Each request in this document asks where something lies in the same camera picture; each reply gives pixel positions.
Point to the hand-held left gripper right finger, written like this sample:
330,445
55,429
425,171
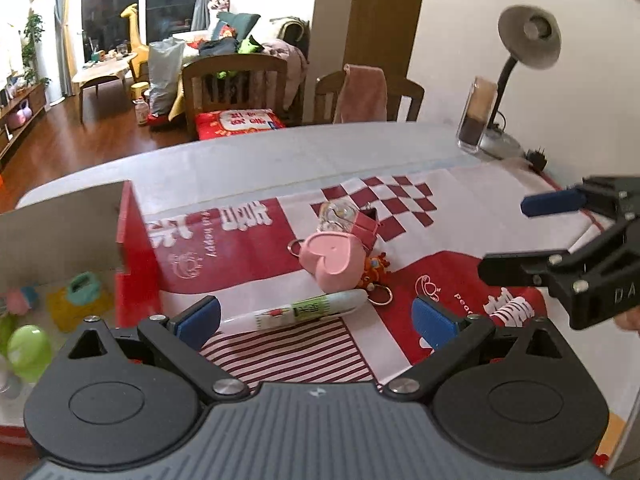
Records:
432,320

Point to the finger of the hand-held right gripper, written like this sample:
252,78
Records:
550,202
520,267

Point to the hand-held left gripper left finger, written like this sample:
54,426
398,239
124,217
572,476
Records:
200,317

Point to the red cardboard box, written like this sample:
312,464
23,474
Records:
137,240

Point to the white tube green label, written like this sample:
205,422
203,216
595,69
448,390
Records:
300,310

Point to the pink binder clip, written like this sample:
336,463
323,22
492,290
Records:
367,225

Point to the pink heart box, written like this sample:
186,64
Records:
332,260

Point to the small teal case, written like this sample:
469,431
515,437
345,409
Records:
82,290

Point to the yellow box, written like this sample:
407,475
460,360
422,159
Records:
70,315

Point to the clear plastic trinket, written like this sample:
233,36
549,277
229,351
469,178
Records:
337,216

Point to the green lidded bottle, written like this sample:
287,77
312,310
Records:
27,352

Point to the pink blue toy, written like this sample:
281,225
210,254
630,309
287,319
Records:
17,302

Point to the person's right hand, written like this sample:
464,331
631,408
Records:
631,321

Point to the black power plug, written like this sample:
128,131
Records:
537,159

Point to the red white printed tablecloth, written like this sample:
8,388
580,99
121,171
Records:
440,240

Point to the clear drinking glass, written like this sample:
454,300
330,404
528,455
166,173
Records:
472,130

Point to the grey desk lamp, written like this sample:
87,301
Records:
530,30

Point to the red printed cushion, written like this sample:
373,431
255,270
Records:
240,122

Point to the pink towel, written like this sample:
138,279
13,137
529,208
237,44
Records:
360,92

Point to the slatted wooden chair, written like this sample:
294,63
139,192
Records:
200,85

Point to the yellow stool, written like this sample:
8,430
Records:
140,90

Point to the large grey plastic bag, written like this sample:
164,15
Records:
165,75

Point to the wooden door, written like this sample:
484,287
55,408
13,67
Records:
380,20

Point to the wooden coffee table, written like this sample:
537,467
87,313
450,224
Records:
100,70

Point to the purple bag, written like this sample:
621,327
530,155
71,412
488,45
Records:
17,117

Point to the wooden TV cabinet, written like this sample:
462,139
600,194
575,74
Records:
30,97

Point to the sofa with clothes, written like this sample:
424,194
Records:
235,22

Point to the yellow giraffe toy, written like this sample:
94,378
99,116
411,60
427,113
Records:
131,25

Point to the white standing air conditioner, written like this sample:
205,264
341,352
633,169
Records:
44,45

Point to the pink plush toy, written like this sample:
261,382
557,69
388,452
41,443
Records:
218,4

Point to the green house plant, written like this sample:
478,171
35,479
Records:
34,45

